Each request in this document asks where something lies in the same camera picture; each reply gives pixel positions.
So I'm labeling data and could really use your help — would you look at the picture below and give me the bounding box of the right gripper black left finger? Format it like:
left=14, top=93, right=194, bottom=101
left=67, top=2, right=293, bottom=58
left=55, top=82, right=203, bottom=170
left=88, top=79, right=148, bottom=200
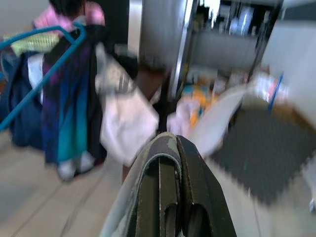
left=135, top=154, right=185, bottom=237

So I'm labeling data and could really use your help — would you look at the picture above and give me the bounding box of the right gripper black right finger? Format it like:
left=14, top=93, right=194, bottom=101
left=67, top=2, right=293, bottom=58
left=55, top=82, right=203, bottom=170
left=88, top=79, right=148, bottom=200
left=176, top=134, right=238, bottom=237

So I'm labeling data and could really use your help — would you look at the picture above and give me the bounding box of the grey garment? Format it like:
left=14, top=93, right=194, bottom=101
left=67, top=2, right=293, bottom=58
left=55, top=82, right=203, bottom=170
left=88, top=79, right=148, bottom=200
left=100, top=131, right=180, bottom=237

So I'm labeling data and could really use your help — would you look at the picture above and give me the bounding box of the blue plastic clothes hanger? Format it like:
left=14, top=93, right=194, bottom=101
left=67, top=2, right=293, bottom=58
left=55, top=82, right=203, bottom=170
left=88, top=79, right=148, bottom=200
left=0, top=21, right=86, bottom=133

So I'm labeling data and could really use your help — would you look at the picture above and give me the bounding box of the dark foam floor mat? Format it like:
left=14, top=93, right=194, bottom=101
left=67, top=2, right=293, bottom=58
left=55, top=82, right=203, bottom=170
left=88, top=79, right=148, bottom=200
left=208, top=110, right=316, bottom=206

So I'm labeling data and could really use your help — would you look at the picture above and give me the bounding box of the white garment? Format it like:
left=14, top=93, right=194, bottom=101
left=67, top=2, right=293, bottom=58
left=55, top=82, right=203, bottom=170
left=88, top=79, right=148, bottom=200
left=95, top=43, right=160, bottom=166

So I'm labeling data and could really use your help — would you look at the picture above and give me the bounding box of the purple and teal garment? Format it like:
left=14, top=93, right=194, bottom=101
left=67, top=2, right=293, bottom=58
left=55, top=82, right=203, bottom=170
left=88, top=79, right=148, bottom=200
left=41, top=24, right=107, bottom=175

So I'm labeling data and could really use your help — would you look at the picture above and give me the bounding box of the silver metal column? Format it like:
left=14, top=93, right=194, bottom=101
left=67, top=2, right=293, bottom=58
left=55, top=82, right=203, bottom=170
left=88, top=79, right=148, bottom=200
left=137, top=0, right=199, bottom=102

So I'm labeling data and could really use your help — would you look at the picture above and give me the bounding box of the navy blue garment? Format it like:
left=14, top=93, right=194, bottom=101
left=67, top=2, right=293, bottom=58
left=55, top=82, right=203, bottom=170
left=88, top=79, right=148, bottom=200
left=6, top=48, right=46, bottom=150

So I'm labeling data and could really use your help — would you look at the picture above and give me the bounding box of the black shelf unit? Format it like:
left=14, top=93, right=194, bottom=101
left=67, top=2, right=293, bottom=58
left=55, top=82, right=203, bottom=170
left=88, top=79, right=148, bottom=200
left=196, top=0, right=284, bottom=39

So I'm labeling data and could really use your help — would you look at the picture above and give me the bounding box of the person in pink shirt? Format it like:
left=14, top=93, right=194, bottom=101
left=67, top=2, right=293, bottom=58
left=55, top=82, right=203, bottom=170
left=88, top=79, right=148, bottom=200
left=34, top=0, right=106, bottom=32

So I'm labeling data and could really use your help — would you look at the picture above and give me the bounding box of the pale green towel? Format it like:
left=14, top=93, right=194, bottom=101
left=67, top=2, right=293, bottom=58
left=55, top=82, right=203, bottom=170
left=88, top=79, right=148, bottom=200
left=9, top=33, right=61, bottom=55

